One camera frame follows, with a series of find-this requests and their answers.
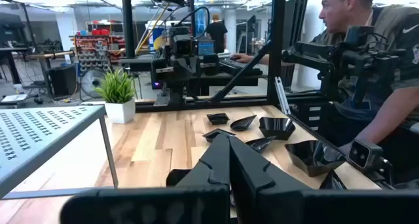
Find blue lit monitor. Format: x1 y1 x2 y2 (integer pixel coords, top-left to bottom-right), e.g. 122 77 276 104
195 39 215 56

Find black keyboard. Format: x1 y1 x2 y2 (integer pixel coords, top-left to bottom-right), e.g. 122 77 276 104
219 58 263 77

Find silver aluminium extrusion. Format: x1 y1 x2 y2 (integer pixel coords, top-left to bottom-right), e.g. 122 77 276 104
274 76 291 116

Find black small square mini plate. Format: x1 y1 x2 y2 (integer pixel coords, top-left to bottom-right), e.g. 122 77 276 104
206 112 230 126
202 128 236 143

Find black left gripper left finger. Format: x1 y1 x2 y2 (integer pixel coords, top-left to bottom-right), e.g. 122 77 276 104
60 134 232 224

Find grey perforated metal shelf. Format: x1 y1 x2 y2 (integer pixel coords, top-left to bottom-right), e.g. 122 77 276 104
0 105 119 199

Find green plant in white pot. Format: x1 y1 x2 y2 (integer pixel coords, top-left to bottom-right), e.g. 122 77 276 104
94 68 137 125

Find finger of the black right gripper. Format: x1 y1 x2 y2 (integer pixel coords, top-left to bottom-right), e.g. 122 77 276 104
175 65 192 87
189 65 202 87

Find black drawer cabinet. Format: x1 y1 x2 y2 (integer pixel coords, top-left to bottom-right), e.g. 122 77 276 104
296 102 323 133

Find black deep square mini bowl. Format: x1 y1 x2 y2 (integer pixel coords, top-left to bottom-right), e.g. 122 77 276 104
165 168 193 187

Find black computer tower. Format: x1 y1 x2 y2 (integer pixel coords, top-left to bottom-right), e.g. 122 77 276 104
48 64 78 97

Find black large wavy square plate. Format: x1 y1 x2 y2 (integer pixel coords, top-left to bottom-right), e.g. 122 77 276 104
258 116 297 141
283 139 347 178

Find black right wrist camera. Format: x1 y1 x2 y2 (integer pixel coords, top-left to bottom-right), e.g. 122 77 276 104
172 33 197 58

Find black teardrop mini plate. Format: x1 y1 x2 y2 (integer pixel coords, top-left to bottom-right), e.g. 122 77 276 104
245 135 278 154
230 114 257 132

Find black table-level camera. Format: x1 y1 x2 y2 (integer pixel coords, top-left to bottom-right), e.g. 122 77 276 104
346 139 384 172

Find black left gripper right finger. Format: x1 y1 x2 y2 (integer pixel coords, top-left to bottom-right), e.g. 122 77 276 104
230 136 419 224

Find dark round floor fan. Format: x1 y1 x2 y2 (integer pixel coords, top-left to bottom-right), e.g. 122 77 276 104
79 67 107 99

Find red parts bin rack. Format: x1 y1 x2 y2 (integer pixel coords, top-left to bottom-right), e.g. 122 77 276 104
72 20 127 75

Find black aluminium table frame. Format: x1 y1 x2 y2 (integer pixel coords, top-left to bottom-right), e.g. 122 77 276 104
120 0 331 113

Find person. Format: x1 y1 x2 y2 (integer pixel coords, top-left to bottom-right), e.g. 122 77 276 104
205 14 228 54
230 0 419 185

